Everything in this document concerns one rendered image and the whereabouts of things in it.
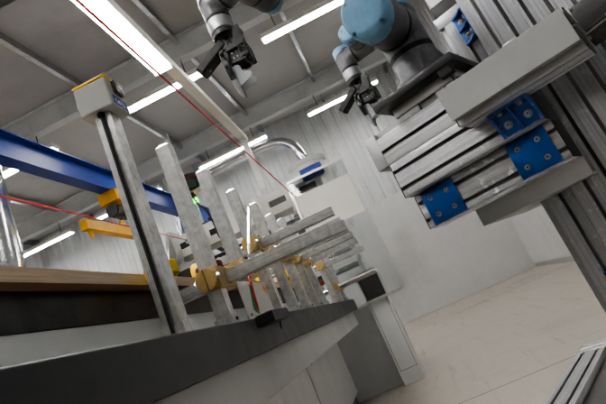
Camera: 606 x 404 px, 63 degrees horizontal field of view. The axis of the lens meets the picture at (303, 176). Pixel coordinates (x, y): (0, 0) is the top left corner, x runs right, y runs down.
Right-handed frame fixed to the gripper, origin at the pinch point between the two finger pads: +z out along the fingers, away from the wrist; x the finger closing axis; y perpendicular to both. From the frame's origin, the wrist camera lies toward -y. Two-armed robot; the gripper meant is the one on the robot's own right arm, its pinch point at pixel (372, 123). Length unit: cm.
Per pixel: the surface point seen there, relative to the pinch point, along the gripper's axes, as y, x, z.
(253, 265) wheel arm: -14, -88, 43
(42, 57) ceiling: -399, 179, -382
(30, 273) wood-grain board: -22, -134, 35
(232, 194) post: -40, -50, 10
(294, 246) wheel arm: -4, -84, 44
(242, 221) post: -40, -50, 21
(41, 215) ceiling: -864, 425, -385
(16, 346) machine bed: -25, -138, 46
